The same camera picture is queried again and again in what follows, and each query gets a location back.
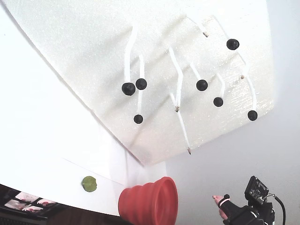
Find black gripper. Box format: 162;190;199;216
212;194;265;225

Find red collapsible cup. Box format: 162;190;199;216
118;176;179;225

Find white paper sheet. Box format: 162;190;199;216
60;112;134;187

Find green leaf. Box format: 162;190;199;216
81;176;98;193

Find silver laptop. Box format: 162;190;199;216
0;184;61;225

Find white foam board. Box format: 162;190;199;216
4;0;276;166

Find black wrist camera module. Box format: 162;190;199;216
244;175;270;207

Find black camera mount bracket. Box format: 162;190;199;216
252;199;275;225

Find black camera cable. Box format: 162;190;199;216
267;193;286;225

